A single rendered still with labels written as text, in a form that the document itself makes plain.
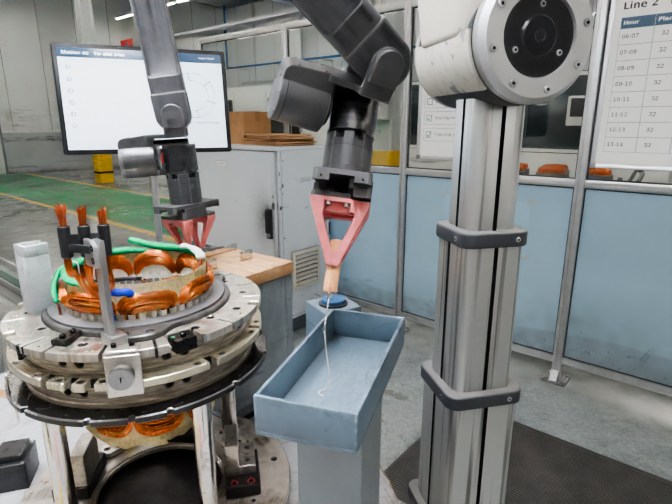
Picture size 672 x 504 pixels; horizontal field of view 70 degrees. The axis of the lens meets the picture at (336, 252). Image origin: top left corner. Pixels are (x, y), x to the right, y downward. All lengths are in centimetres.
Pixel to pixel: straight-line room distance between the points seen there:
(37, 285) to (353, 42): 48
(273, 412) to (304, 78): 35
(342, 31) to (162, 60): 43
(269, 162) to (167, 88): 205
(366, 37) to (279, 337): 63
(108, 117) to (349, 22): 129
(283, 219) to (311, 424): 251
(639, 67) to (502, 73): 192
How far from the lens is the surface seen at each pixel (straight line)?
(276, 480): 82
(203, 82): 178
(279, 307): 96
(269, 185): 293
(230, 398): 85
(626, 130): 255
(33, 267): 70
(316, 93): 56
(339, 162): 55
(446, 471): 88
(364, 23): 54
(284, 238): 298
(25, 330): 67
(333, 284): 54
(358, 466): 61
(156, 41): 91
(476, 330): 77
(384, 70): 54
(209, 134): 175
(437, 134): 286
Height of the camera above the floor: 133
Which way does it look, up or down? 15 degrees down
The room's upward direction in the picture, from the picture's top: straight up
